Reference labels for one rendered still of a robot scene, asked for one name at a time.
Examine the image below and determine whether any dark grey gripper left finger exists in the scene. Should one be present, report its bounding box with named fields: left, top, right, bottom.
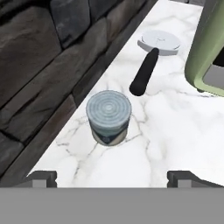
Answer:
left=15, top=171, right=58, bottom=189

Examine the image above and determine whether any green toaster oven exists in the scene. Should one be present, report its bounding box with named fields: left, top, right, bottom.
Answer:
left=185, top=0, right=224, bottom=97

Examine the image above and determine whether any blue and white food can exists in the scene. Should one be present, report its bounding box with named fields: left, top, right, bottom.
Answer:
left=85, top=89, right=133, bottom=147

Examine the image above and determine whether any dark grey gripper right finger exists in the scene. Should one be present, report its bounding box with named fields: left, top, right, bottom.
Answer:
left=166, top=171, right=223, bottom=189

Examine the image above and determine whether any black-handled pizza cutter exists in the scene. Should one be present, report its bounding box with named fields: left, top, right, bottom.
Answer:
left=129, top=29, right=181, bottom=97

